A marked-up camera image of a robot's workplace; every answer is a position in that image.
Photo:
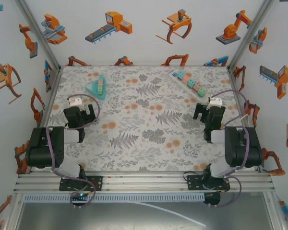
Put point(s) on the green USB plug adapter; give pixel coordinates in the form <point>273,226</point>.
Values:
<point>99,89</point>
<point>201,92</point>

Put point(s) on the teal triangular power strip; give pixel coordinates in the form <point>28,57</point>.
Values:
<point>92,88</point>

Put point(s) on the dusty pink USB plug adapter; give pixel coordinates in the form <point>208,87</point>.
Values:
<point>197,87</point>

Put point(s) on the white power strip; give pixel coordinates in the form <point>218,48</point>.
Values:
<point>175,76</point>

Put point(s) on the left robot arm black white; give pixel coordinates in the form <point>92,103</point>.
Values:
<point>44,151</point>

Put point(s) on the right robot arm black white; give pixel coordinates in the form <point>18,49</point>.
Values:
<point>242,148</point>

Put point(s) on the floral patterned table mat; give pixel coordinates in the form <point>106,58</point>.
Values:
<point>144,134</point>

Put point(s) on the circuit board with green LED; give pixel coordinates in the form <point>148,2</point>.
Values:
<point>80,196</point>

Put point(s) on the black connector box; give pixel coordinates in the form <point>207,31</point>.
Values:
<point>212,199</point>

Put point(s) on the aluminium base beam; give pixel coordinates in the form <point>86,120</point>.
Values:
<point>144,183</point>

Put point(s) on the grey metal panel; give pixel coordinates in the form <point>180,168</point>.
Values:
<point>110,216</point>

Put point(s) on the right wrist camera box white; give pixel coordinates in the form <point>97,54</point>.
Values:
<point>215,102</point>

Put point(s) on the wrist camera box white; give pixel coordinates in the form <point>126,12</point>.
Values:
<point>215,102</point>
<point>75,102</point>

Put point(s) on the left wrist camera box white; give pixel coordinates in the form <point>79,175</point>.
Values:
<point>75,102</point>

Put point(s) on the aluminium side rail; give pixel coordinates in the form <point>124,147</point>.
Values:
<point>233,83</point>
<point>50,100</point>

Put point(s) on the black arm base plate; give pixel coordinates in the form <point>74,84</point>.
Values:
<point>96,183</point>
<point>194,183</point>

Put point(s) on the aluminium corner post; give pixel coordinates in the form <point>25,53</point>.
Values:
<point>39,36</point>
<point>249,36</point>

